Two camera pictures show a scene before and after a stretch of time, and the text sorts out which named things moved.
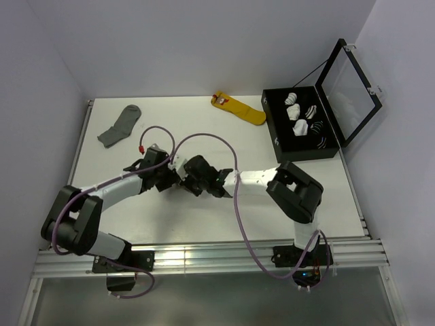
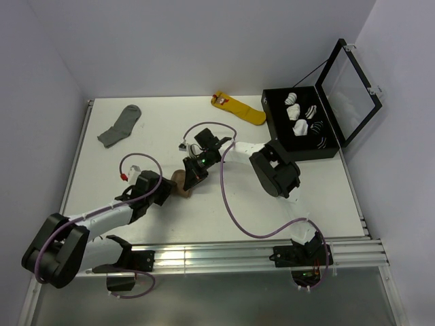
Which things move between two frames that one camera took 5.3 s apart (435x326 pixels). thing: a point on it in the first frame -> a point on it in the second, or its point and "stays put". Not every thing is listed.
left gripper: [166, 159] -> [164, 186]
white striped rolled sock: [291, 98] stays put
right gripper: [197, 192] -> [193, 175]
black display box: [299, 125] stays put
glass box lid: [350, 103] stays put
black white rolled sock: [311, 111] stays put
